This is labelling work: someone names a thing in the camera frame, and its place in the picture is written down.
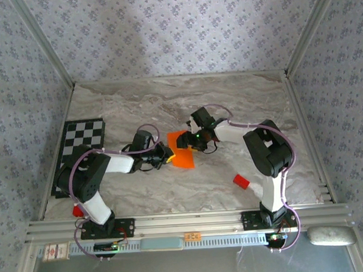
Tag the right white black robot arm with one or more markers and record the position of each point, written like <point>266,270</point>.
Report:
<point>271,155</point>

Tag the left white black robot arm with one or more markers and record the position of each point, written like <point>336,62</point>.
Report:
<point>86,177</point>

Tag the grey metal sheet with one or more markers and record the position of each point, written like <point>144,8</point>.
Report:
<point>188,266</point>

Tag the small red block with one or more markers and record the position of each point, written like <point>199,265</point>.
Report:
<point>241,181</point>

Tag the black grey checkerboard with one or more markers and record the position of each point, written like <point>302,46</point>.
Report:
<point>77,129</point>

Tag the orange number label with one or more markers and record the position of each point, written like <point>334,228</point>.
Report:
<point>193,236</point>

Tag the red studded brick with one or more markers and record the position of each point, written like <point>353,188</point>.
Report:
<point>77,211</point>

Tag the left circuit board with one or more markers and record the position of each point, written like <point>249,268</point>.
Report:
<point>105,246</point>

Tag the circuit board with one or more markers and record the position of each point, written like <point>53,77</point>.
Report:
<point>105,246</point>
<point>276,237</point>

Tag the right circuit board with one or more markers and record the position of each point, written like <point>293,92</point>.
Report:
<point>276,237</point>

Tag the red white sticker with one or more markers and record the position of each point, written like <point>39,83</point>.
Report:
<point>55,252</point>

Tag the aluminium mounting rail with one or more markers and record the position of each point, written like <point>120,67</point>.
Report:
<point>186,222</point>

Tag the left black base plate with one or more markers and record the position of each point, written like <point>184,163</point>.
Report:
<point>125,228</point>

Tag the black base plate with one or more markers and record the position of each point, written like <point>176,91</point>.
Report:
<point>251,220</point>
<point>125,228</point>

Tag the blue-grey duct cover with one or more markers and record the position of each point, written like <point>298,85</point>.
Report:
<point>161,244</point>

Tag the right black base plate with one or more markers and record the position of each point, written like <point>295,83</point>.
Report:
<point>251,220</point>

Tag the aluminium side rail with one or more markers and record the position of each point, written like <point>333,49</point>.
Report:
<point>68,105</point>
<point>298,105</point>

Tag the aluminium frame post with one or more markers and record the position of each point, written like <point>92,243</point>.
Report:
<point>310,28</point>
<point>44,42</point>

